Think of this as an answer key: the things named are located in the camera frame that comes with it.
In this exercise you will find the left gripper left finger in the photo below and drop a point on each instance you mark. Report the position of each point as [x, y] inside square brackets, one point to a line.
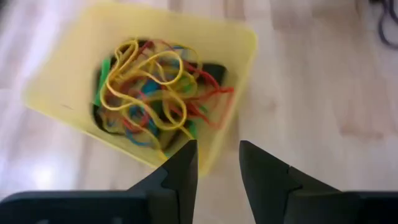
[180, 186]

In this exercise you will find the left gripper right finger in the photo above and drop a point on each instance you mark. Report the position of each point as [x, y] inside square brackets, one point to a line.
[267, 186]

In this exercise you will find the yellow thin rubber band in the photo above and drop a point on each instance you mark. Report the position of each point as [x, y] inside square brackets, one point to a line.
[181, 71]
[185, 113]
[136, 46]

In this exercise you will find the red thin rubber band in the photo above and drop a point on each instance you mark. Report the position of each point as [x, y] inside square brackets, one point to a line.
[132, 127]
[224, 91]

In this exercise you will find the large black rubber band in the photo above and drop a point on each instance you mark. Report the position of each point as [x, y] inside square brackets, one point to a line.
[99, 123]

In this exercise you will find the small black wide rubber band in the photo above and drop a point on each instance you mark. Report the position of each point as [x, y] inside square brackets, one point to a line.
[214, 73]

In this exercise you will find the green wide rubber band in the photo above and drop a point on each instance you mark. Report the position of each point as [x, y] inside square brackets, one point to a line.
[104, 74]

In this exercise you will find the yellow plastic bin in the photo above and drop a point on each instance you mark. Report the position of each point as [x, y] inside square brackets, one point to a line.
[77, 46]

